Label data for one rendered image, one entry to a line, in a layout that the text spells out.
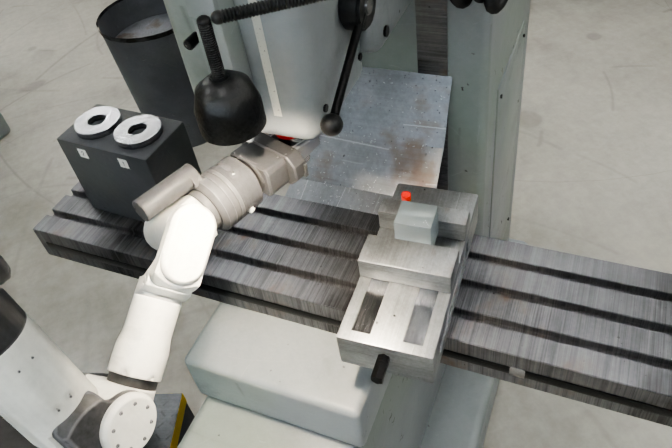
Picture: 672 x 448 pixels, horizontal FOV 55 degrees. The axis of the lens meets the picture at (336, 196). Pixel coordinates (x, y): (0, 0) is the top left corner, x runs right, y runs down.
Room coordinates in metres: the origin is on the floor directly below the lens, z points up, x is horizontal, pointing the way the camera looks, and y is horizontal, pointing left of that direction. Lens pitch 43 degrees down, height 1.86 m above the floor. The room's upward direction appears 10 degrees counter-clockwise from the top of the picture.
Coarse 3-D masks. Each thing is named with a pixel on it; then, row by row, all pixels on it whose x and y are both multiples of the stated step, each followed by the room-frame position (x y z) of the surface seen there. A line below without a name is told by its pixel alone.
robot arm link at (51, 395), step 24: (24, 336) 0.44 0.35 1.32; (0, 360) 0.41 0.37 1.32; (24, 360) 0.42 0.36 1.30; (48, 360) 0.43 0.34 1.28; (0, 384) 0.40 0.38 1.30; (24, 384) 0.41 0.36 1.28; (48, 384) 0.42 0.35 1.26; (72, 384) 0.43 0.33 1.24; (0, 408) 0.40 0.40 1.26; (24, 408) 0.39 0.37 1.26; (48, 408) 0.40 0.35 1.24; (72, 408) 0.41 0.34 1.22; (96, 408) 0.41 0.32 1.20; (120, 408) 0.42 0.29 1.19; (144, 408) 0.43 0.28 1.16; (24, 432) 0.39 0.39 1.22; (48, 432) 0.39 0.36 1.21; (72, 432) 0.38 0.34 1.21; (96, 432) 0.39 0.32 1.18; (120, 432) 0.40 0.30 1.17; (144, 432) 0.41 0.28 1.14
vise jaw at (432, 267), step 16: (368, 240) 0.71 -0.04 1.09; (384, 240) 0.70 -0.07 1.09; (400, 240) 0.69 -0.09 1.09; (368, 256) 0.67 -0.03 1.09; (384, 256) 0.67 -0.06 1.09; (400, 256) 0.66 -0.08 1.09; (416, 256) 0.66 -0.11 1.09; (432, 256) 0.65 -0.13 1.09; (448, 256) 0.64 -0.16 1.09; (368, 272) 0.66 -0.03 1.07; (384, 272) 0.65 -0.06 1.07; (400, 272) 0.64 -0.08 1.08; (416, 272) 0.63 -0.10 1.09; (432, 272) 0.62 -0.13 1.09; (448, 272) 0.61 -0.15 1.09; (432, 288) 0.62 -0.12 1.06; (448, 288) 0.60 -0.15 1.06
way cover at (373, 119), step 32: (352, 96) 1.13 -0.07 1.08; (384, 96) 1.10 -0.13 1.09; (416, 96) 1.07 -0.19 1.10; (448, 96) 1.04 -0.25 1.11; (352, 128) 1.10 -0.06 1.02; (384, 128) 1.07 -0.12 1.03; (416, 128) 1.04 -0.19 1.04; (352, 160) 1.05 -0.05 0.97; (384, 160) 1.03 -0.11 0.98; (416, 160) 1.00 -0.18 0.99; (288, 192) 1.04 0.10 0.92; (320, 192) 1.02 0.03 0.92; (352, 192) 1.00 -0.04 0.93; (384, 192) 0.98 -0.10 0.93
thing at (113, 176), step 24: (96, 120) 1.07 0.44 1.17; (120, 120) 1.05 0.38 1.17; (144, 120) 1.02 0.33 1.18; (168, 120) 1.03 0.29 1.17; (72, 144) 1.01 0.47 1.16; (96, 144) 0.99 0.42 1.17; (120, 144) 0.97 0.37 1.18; (144, 144) 0.96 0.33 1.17; (168, 144) 0.97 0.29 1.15; (72, 168) 1.03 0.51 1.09; (96, 168) 0.99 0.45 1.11; (120, 168) 0.96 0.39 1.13; (144, 168) 0.92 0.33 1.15; (168, 168) 0.95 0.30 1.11; (96, 192) 1.01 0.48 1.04; (120, 192) 0.97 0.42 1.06; (144, 192) 0.94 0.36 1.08
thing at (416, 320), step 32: (416, 192) 0.84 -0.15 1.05; (448, 192) 0.83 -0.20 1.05; (384, 224) 0.76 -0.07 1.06; (448, 224) 0.72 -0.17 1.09; (384, 288) 0.64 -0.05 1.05; (416, 288) 0.63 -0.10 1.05; (352, 320) 0.59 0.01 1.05; (384, 320) 0.58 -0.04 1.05; (416, 320) 0.57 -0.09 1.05; (448, 320) 0.59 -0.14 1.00; (352, 352) 0.55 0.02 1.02; (384, 352) 0.53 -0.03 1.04; (416, 352) 0.51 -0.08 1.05
